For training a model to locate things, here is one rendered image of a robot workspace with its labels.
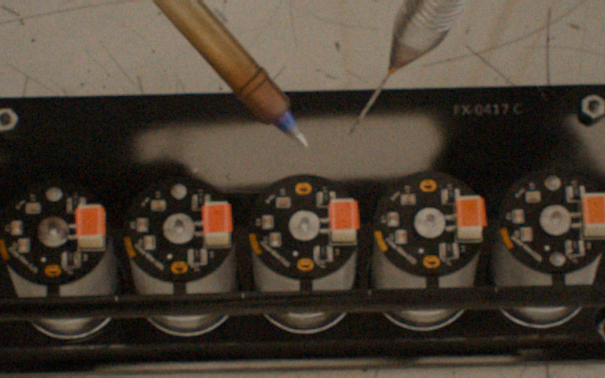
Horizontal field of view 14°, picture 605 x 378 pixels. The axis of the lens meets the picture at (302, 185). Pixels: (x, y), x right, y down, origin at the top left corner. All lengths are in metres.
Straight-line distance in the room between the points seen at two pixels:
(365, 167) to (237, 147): 0.03
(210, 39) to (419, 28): 0.05
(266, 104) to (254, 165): 0.09
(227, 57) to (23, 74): 0.12
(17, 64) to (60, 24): 0.02
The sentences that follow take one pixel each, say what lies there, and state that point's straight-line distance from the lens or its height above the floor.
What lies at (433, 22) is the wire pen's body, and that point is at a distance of 0.50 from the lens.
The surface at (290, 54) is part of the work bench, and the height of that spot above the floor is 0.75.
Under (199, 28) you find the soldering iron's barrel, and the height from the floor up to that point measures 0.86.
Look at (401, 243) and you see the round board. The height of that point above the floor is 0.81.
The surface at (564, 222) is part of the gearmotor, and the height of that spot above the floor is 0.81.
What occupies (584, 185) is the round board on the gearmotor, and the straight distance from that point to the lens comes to 0.57.
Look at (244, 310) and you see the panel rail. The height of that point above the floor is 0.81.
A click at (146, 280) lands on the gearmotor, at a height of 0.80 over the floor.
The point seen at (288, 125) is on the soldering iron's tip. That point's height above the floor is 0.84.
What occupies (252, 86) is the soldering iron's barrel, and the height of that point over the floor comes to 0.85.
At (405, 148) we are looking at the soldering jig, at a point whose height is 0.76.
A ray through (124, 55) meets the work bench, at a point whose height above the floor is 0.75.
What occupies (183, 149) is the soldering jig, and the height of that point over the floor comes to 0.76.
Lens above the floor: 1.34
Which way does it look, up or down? 70 degrees down
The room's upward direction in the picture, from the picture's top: straight up
